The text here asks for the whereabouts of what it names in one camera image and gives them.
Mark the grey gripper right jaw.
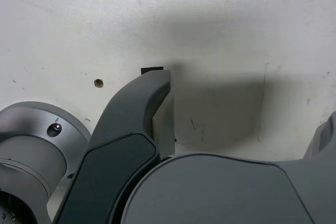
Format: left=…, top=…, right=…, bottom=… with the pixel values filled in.
left=115, top=110, right=336, bottom=224

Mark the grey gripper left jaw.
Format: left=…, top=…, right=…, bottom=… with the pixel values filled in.
left=54, top=69, right=176, bottom=224

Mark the black tape strip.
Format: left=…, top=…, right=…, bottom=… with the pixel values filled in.
left=141, top=66, right=164, bottom=76

